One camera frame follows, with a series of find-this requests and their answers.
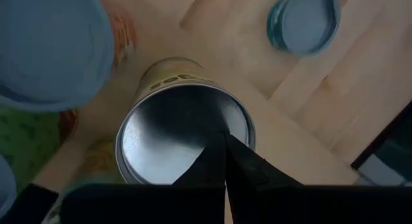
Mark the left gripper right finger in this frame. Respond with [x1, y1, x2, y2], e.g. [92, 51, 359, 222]
[225, 133, 304, 187]

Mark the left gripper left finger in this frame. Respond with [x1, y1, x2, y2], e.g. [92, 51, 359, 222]
[173, 130, 227, 187]

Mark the tall blue yellow corn can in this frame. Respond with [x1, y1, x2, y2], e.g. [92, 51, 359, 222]
[114, 56, 258, 187]

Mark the short teal can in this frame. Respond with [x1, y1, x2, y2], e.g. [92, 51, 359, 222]
[266, 0, 342, 57]

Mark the pink mixed fruit can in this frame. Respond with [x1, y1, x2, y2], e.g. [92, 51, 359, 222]
[0, 0, 138, 113]

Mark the light wooden shelf board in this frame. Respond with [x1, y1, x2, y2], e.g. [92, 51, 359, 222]
[32, 0, 360, 194]

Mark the black metal shelf frame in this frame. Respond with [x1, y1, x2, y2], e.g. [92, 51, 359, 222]
[350, 100, 412, 171]

